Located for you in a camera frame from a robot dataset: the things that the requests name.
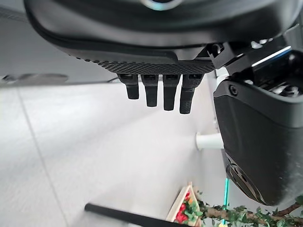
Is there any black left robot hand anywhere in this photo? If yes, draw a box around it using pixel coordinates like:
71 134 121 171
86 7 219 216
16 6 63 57
23 0 303 206

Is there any white table leg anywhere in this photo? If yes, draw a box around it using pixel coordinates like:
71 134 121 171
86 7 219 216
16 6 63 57
195 132 223 150

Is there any teal green pole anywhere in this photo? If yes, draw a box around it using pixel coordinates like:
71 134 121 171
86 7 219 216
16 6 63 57
222 177 230 213

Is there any wooden planter with red flowers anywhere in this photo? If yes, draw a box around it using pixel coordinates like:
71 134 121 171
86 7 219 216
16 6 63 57
165 181 205 225

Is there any black rod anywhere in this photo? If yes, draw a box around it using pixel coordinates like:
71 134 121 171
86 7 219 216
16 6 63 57
84 202 187 227

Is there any green leafy branch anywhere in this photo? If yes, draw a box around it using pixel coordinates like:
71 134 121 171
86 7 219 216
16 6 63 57
193 184 303 227

